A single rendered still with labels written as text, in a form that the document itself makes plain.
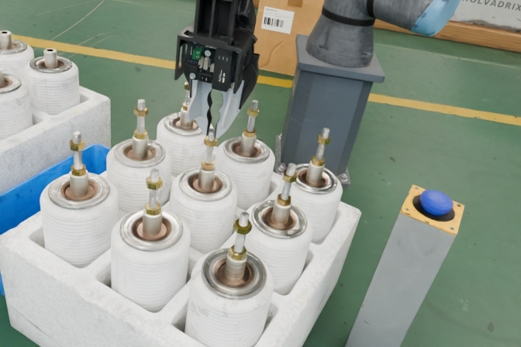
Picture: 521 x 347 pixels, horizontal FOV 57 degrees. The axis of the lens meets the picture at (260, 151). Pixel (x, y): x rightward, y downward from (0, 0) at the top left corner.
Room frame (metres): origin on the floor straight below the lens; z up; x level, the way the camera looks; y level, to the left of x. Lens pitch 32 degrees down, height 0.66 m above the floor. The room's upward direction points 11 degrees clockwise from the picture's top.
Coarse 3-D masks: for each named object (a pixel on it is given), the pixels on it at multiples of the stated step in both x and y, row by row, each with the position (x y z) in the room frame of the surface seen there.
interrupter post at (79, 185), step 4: (72, 176) 0.47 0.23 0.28; (84, 176) 0.47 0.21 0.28; (72, 180) 0.47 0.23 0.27; (76, 180) 0.47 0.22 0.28; (80, 180) 0.47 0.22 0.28; (84, 180) 0.47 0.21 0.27; (72, 184) 0.47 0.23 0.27; (76, 184) 0.47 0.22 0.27; (80, 184) 0.47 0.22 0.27; (84, 184) 0.47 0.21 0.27; (72, 188) 0.47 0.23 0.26; (76, 188) 0.47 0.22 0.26; (80, 188) 0.47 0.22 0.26; (84, 188) 0.47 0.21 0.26; (72, 192) 0.47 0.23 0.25; (76, 192) 0.47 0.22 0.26; (80, 192) 0.47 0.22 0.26; (84, 192) 0.47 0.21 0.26; (80, 196) 0.47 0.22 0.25
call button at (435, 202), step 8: (424, 192) 0.51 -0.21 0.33; (432, 192) 0.51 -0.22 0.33; (440, 192) 0.51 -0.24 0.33; (424, 200) 0.49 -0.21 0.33; (432, 200) 0.49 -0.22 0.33; (440, 200) 0.50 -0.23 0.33; (448, 200) 0.50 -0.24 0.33; (424, 208) 0.49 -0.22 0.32; (432, 208) 0.48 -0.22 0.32; (440, 208) 0.48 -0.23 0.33; (448, 208) 0.48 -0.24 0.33
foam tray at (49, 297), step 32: (32, 224) 0.47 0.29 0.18; (352, 224) 0.60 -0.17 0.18; (0, 256) 0.43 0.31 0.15; (32, 256) 0.42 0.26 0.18; (192, 256) 0.47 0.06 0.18; (320, 256) 0.52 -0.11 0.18; (32, 288) 0.41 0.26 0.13; (64, 288) 0.39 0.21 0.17; (96, 288) 0.39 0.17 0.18; (320, 288) 0.49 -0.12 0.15; (32, 320) 0.41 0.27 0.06; (64, 320) 0.39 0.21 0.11; (96, 320) 0.37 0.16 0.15; (128, 320) 0.35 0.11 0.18; (160, 320) 0.36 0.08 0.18; (288, 320) 0.39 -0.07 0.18
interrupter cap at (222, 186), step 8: (184, 176) 0.55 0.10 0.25; (192, 176) 0.55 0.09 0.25; (216, 176) 0.56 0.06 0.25; (224, 176) 0.57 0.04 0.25; (184, 184) 0.53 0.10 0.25; (192, 184) 0.53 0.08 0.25; (216, 184) 0.55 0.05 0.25; (224, 184) 0.54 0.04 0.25; (232, 184) 0.55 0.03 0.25; (184, 192) 0.51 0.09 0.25; (192, 192) 0.52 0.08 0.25; (200, 192) 0.52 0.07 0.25; (208, 192) 0.52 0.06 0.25; (216, 192) 0.52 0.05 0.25; (224, 192) 0.53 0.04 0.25; (200, 200) 0.50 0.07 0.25; (208, 200) 0.50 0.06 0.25; (216, 200) 0.51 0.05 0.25
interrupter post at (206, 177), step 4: (200, 168) 0.54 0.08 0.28; (200, 172) 0.53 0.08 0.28; (204, 172) 0.53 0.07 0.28; (208, 172) 0.53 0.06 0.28; (212, 172) 0.53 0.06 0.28; (200, 176) 0.53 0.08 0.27; (204, 176) 0.53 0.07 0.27; (208, 176) 0.53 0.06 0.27; (212, 176) 0.53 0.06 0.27; (200, 180) 0.53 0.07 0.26; (204, 180) 0.53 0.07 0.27; (208, 180) 0.53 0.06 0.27; (212, 180) 0.54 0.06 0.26; (200, 184) 0.53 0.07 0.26; (204, 184) 0.53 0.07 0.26; (208, 184) 0.53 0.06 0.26; (212, 184) 0.54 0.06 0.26; (204, 188) 0.53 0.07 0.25; (208, 188) 0.53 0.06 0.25
